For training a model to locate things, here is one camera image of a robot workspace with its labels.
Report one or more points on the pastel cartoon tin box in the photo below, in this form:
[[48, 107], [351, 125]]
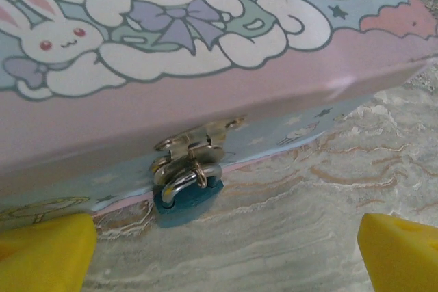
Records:
[[205, 83]]

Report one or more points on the silver hasp latch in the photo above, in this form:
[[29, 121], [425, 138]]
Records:
[[198, 150]]

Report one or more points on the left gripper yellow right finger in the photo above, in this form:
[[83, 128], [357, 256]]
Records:
[[400, 258]]

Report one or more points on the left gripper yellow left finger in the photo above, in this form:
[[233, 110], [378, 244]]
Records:
[[41, 258]]

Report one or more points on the blue padlock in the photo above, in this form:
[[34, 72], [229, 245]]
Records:
[[186, 208]]

